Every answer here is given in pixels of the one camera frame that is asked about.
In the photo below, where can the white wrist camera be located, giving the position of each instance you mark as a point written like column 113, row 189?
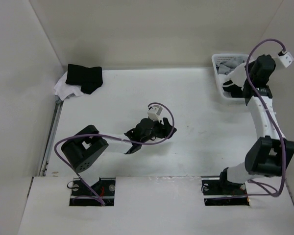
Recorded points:
column 283, row 60
column 154, row 113

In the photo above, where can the left metal table rail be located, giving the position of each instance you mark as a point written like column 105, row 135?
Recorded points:
column 48, row 148

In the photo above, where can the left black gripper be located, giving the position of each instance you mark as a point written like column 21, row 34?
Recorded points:
column 164, row 129

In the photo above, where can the white plastic laundry basket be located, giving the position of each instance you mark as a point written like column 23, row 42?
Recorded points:
column 216, row 60

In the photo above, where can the grey tank top in basket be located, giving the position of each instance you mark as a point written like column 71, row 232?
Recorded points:
column 227, row 67

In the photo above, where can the white tank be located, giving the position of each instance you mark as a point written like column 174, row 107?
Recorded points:
column 63, row 91
column 235, row 77

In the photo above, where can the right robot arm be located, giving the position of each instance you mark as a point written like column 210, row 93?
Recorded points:
column 272, row 152

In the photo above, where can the folded black tank top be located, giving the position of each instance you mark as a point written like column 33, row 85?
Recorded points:
column 89, row 79

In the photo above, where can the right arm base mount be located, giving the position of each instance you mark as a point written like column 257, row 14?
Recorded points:
column 216, row 195

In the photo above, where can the folded white tank top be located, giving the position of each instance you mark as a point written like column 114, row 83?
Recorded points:
column 63, row 91

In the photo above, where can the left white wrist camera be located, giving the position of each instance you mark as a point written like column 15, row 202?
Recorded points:
column 154, row 113

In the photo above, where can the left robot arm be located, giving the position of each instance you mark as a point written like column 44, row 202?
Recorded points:
column 82, row 152

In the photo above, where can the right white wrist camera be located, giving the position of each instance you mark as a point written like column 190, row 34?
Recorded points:
column 283, row 60

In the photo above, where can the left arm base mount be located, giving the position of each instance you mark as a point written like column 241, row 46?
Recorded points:
column 81, row 196

